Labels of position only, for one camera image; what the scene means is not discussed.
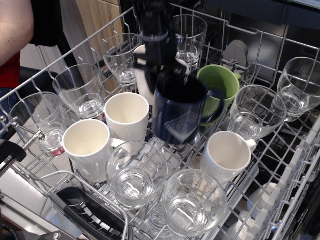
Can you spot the clear glass rear left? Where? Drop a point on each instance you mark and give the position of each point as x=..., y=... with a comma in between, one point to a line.
x=118, y=55

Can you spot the tall white mug rear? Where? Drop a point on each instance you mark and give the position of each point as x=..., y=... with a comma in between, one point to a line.
x=141, y=81

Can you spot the dark blue ceramic mug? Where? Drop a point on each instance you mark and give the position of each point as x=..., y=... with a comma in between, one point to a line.
x=178, y=107

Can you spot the white mug front right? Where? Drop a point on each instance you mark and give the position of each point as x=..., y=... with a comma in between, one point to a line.
x=226, y=155

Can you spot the clear glass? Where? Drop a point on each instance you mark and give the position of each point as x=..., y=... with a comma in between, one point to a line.
x=118, y=55
x=43, y=112
x=81, y=89
x=190, y=32
x=299, y=86
x=136, y=173
x=256, y=112
x=193, y=203

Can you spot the clear glass front centre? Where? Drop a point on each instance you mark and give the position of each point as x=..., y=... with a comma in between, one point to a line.
x=136, y=173

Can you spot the clear glass right middle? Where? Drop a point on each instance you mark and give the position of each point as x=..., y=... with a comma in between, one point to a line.
x=256, y=112

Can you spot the grey wire dishwasher rack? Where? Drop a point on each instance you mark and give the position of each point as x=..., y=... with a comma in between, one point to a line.
x=289, y=157

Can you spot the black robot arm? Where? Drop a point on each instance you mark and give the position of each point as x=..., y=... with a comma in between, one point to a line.
x=157, y=31

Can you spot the grey plastic spray fitting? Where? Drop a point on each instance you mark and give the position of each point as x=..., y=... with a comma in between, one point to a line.
x=236, y=53

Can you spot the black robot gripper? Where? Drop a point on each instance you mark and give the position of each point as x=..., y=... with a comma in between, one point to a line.
x=156, y=59

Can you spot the clear glass rear centre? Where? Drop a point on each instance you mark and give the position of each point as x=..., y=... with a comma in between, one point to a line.
x=190, y=32

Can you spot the clear glass far right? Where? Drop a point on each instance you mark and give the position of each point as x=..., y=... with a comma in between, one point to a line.
x=299, y=86

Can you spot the white mug front left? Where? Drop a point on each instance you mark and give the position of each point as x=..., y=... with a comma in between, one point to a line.
x=89, y=144

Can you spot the green ceramic mug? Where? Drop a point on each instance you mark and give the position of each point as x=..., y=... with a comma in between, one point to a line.
x=220, y=78

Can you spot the clear glass far left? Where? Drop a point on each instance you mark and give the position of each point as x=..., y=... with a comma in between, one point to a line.
x=43, y=112

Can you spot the white handleless cup centre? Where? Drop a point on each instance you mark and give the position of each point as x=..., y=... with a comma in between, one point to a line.
x=126, y=116

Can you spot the black clamp with screw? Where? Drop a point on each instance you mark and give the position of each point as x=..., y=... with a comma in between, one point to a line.
x=13, y=152

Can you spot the clear glass left middle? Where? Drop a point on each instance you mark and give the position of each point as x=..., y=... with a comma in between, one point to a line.
x=81, y=89

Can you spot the black rack handle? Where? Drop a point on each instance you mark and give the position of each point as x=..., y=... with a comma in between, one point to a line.
x=96, y=221

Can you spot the white dishes lower rack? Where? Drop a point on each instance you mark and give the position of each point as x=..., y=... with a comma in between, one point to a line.
x=257, y=200

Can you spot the clear glass front bottom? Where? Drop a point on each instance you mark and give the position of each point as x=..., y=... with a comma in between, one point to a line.
x=193, y=203

